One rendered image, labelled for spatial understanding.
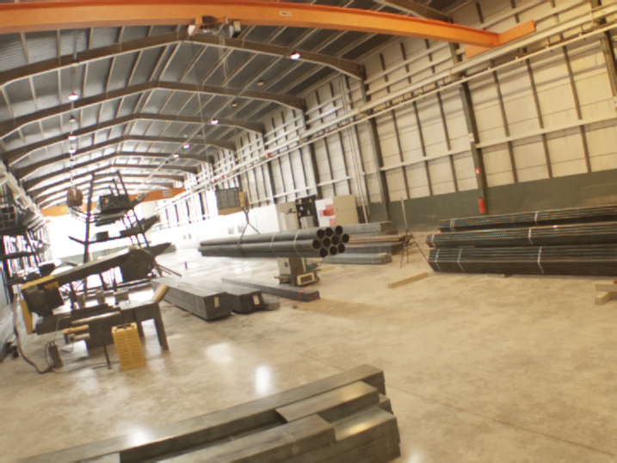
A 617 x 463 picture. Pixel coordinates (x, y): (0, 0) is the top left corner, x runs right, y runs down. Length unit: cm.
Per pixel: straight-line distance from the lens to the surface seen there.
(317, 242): 689
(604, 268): 760
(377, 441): 295
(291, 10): 1142
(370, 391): 314
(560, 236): 796
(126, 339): 669
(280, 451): 267
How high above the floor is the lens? 173
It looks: 2 degrees down
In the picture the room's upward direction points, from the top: 10 degrees counter-clockwise
